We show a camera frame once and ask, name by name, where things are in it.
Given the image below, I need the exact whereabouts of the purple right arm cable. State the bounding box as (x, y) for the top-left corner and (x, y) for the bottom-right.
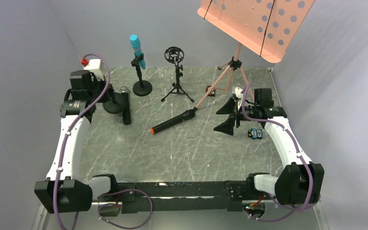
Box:
(240, 80), (321, 223)

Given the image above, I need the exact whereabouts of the red owl toy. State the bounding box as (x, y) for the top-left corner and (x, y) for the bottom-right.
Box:
(205, 85), (216, 97)

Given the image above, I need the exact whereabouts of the blue microphone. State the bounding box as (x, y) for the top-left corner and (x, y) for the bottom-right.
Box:
(129, 34), (146, 69)

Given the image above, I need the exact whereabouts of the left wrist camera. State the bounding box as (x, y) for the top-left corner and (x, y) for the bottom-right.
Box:
(80, 58), (107, 81)

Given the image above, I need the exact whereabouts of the black clip desk mic stand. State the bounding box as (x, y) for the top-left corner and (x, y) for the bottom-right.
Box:
(131, 54), (152, 97)

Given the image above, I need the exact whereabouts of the black microphone silver grille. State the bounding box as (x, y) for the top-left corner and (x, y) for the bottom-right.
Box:
(119, 86), (132, 126)

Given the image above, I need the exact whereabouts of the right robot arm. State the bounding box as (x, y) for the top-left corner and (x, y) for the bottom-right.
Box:
(214, 87), (324, 210)

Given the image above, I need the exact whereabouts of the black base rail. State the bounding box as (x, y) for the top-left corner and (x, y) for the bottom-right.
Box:
(94, 181), (264, 214)

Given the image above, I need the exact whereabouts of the black small desk mic stand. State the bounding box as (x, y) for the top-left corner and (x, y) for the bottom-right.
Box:
(103, 92), (127, 114)

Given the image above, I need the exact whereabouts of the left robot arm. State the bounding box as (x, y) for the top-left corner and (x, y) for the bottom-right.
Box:
(34, 70), (117, 214)

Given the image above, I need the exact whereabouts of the pink music stand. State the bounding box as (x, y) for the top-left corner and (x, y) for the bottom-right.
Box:
(195, 0), (317, 110)

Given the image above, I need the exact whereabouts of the black tripod shock mount stand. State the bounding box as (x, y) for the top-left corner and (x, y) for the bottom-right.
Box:
(161, 46), (194, 103)

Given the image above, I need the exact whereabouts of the black microphone orange end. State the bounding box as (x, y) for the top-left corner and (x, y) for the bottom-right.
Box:
(150, 107), (197, 134)

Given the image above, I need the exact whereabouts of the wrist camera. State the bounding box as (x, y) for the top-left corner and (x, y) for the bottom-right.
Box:
(80, 58), (107, 81)
(232, 86), (246, 110)

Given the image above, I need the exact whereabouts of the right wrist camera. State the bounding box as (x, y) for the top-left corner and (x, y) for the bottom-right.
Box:
(232, 86), (246, 110)

